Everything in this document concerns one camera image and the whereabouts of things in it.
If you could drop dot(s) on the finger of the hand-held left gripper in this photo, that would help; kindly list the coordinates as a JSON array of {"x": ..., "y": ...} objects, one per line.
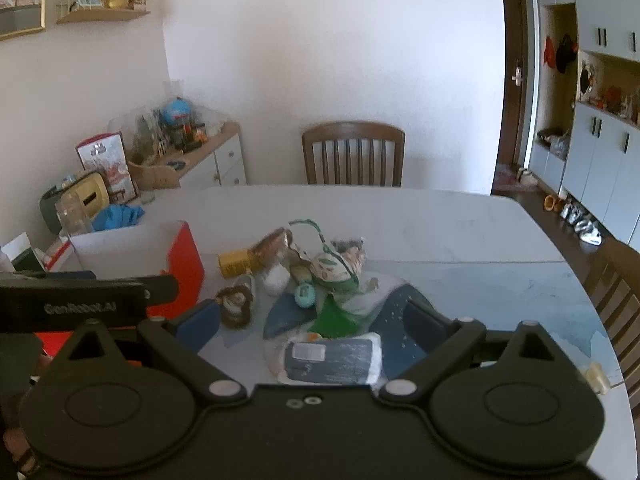
[{"x": 162, "y": 292}]

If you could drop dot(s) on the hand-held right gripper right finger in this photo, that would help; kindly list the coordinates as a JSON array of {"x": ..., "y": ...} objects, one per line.
[{"x": 425, "y": 327}]

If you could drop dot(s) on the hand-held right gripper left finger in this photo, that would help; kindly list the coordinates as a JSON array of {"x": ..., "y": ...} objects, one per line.
[{"x": 200, "y": 327}]

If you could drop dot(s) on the brown white small figurine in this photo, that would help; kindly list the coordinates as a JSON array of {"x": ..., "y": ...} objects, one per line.
[{"x": 235, "y": 305}]

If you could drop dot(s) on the red white cardboard box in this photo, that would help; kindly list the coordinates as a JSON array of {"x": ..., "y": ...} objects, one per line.
[{"x": 125, "y": 250}]

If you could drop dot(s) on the green paper piece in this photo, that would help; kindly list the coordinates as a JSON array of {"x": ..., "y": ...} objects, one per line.
[{"x": 336, "y": 317}]

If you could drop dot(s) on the teal egg-shaped pencil sharpener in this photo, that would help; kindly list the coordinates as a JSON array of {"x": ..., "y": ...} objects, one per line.
[{"x": 304, "y": 296}]

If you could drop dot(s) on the green blue toy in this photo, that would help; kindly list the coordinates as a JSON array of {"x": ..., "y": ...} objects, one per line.
[{"x": 330, "y": 270}]

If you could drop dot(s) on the person's left hand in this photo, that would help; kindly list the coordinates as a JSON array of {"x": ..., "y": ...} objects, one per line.
[{"x": 12, "y": 445}]

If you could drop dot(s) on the dark green box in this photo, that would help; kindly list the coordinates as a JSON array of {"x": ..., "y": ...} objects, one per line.
[{"x": 30, "y": 261}]

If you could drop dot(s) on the blue cloth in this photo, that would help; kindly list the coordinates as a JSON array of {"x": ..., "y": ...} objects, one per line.
[{"x": 117, "y": 216}]

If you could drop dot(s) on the glass jar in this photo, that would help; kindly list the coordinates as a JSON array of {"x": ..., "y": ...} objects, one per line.
[{"x": 74, "y": 215}]

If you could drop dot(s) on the small drinking glass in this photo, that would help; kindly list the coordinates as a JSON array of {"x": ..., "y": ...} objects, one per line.
[{"x": 148, "y": 196}]

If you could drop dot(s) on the dark green container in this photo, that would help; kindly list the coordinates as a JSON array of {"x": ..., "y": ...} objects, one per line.
[{"x": 49, "y": 210}]

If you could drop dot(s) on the red white printed bag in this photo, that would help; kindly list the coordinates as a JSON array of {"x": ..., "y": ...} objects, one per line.
[{"x": 107, "y": 165}]

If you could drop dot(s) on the white wooden sideboard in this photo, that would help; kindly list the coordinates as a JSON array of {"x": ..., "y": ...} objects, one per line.
[{"x": 220, "y": 160}]

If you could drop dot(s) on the orange slippers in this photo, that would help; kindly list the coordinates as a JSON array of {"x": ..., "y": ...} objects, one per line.
[{"x": 551, "y": 203}]

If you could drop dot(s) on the blue globe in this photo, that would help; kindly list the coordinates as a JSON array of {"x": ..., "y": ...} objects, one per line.
[{"x": 177, "y": 110}]

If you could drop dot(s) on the grey sneaker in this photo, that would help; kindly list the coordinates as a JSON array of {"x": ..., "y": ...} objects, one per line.
[{"x": 570, "y": 211}]

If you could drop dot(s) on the white sneaker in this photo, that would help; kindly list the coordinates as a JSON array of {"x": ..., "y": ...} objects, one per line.
[{"x": 590, "y": 234}]

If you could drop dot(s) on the wooden chair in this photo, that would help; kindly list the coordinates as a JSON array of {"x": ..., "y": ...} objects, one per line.
[
  {"x": 352, "y": 135},
  {"x": 612, "y": 285}
]

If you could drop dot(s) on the brown door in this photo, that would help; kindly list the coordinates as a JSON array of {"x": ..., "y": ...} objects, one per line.
[{"x": 512, "y": 60}]

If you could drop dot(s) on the white wall cabinet unit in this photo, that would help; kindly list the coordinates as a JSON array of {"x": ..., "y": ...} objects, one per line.
[{"x": 600, "y": 150}]

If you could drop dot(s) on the wooden wall shelf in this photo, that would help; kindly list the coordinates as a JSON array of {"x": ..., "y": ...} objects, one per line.
[{"x": 100, "y": 15}]

